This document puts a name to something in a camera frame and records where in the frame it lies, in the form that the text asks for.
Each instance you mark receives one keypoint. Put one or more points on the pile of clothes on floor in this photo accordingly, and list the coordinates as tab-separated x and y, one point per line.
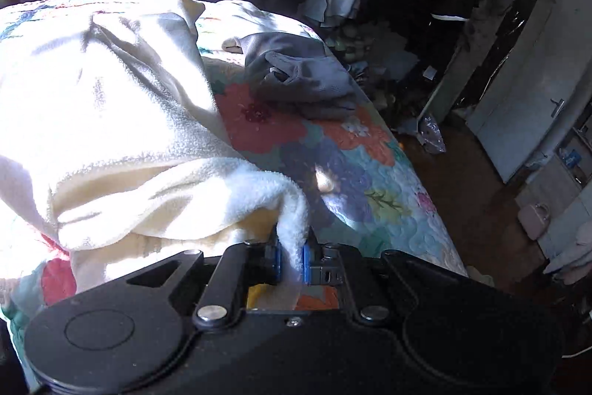
370	66

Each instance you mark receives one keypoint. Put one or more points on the dark glossy panel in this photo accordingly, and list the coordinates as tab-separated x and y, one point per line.
499	34

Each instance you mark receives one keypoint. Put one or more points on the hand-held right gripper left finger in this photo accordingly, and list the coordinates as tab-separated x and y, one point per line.
274	263

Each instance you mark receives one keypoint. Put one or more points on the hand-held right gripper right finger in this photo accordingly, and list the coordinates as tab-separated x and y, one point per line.
307	265

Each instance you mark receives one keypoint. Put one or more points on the clear plastic bag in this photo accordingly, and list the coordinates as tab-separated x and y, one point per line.
431	133

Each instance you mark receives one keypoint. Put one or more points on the grey garment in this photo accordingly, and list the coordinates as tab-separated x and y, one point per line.
305	75

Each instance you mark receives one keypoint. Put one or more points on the white door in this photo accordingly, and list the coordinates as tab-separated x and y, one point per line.
532	89

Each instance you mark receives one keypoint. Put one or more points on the floral quilt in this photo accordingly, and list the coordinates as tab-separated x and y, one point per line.
323	154

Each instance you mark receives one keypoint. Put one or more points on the pink handbag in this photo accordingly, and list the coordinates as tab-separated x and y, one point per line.
534	220

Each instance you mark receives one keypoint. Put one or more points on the white fleece jacket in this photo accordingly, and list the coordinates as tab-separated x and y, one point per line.
115	99

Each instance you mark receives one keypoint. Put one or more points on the pale pink cloth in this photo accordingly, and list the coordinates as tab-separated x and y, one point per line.
573	256

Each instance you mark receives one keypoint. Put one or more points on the small blue box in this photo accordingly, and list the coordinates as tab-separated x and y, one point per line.
571	157

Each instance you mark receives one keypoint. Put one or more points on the wooden cabinet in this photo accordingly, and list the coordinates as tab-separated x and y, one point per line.
562	191

